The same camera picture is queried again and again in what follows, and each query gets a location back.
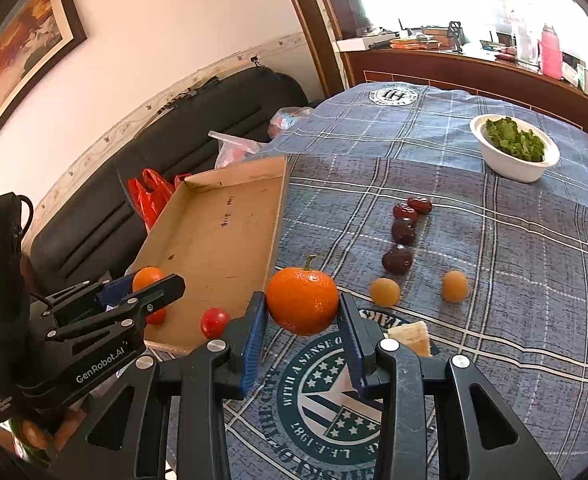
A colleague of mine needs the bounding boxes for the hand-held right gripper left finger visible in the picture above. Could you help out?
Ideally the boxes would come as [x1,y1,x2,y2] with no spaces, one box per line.
[46,291,270,480]

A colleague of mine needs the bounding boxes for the red plastic bag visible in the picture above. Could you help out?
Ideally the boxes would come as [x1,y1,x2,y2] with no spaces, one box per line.
[126,168,192,233]

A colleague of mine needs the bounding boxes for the person's left hand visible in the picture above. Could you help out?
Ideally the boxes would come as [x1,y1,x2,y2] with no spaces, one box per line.
[4,400,92,466]

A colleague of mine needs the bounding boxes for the framed painting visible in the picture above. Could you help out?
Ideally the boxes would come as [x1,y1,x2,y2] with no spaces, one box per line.
[0,0,87,158]

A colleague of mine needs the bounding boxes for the wooden sideboard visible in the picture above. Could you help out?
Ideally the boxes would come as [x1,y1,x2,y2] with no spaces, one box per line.
[336,42,588,126]

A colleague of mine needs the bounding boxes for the clear plastic bag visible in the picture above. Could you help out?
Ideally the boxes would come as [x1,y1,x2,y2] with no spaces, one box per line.
[208,130,270,171]

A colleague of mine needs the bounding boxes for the wooden door frame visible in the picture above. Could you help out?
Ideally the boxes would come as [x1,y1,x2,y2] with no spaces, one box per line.
[274,0,375,98]

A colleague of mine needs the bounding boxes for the orange books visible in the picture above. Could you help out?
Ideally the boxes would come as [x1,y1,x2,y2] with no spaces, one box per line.
[390,37,442,51]

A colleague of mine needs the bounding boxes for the pink bottle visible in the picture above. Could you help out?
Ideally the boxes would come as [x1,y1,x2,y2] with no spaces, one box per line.
[540,24,564,81]

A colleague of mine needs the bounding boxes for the white bowl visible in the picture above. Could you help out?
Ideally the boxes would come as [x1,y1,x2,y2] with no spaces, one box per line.
[470,114,561,184]

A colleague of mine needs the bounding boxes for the plastic bag of snacks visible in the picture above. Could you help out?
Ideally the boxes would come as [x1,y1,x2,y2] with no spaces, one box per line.
[268,106,315,140]

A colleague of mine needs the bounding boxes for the black stand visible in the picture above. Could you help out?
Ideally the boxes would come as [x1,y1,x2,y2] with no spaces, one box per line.
[446,21,467,52]

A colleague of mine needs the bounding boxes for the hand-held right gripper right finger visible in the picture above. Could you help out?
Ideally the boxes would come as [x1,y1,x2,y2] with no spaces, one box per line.
[338,291,562,480]

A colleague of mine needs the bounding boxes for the blue plaid tablecloth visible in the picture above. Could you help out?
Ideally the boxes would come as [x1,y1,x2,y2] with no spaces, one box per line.
[166,82,588,480]

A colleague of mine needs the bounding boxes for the dark purple plum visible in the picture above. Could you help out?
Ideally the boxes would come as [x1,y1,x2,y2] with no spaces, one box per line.
[381,244,415,276]
[391,217,417,247]

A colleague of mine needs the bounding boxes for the black sofa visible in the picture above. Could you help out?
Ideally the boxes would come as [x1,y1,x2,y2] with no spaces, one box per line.
[29,66,325,296]

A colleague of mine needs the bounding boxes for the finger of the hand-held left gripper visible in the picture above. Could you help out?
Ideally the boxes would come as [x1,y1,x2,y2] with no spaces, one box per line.
[33,276,136,330]
[44,273,187,358]

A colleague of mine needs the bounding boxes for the green leafy vegetables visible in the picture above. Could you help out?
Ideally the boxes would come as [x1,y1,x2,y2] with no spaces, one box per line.
[485,116,546,163]

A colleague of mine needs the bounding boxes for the orange tangerine with stem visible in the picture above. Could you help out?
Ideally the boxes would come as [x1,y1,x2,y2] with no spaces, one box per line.
[265,255,340,337]

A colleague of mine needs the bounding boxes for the brown longan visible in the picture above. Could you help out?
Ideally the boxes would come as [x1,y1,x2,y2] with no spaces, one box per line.
[441,270,470,304]
[369,277,401,307]

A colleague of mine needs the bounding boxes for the brown cardboard tray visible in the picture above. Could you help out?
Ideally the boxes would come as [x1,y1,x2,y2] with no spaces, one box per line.
[124,155,291,356]

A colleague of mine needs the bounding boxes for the bread piece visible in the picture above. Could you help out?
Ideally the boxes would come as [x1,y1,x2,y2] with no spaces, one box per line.
[386,320,432,358]

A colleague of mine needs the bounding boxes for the white flat box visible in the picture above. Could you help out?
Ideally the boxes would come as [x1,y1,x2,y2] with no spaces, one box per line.
[338,35,397,52]

